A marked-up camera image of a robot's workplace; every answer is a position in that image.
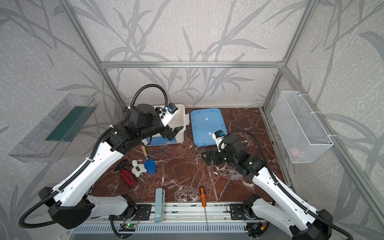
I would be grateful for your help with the white wire mesh basket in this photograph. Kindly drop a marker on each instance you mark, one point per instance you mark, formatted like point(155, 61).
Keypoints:
point(304, 137)

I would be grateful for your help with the orange handled screwdriver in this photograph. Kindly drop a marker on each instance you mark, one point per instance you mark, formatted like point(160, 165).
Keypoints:
point(204, 204)

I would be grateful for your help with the clear wall shelf green mat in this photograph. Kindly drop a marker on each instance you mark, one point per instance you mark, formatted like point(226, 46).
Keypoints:
point(48, 141)

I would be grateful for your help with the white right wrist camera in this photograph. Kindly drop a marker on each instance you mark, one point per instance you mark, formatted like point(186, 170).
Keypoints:
point(218, 137)

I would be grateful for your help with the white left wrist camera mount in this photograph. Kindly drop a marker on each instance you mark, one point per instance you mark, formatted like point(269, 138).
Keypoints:
point(166, 114)

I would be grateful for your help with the grey teal bar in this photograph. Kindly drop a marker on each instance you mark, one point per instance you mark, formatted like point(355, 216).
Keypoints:
point(159, 205)

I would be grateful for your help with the white plastic storage bin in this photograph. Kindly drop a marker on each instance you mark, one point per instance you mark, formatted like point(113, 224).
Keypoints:
point(181, 119)

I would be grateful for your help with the clear test tube rack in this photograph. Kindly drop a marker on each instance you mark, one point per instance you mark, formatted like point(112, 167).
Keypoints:
point(237, 176)

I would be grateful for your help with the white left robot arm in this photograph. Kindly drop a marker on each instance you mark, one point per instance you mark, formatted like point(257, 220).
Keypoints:
point(68, 203)

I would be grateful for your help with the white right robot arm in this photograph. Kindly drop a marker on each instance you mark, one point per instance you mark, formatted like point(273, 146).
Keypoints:
point(293, 215)

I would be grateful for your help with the wooden handled blue brush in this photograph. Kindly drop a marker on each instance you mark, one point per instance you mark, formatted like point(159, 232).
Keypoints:
point(149, 163)

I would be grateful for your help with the aluminium frame profile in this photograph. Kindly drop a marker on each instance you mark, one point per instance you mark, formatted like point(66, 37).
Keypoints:
point(361, 181)

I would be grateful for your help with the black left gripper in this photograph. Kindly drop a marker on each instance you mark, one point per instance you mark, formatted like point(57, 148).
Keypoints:
point(165, 131)

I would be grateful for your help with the green circuit board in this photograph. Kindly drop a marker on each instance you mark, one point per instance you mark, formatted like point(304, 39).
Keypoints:
point(127, 227)

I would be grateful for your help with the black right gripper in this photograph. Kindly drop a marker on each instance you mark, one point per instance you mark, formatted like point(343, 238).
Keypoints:
point(216, 157)

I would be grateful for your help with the blue plastic bin lid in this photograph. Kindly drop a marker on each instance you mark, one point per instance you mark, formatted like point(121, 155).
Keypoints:
point(205, 122)

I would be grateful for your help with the red black lighter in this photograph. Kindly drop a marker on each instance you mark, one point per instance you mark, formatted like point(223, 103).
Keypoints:
point(126, 175)

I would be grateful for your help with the white molecule model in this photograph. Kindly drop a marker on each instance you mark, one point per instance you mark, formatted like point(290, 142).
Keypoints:
point(138, 168)

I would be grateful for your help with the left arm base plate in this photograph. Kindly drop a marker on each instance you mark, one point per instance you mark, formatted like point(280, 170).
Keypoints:
point(139, 212)

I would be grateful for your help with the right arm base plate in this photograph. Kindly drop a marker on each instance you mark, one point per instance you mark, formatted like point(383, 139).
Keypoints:
point(240, 212)

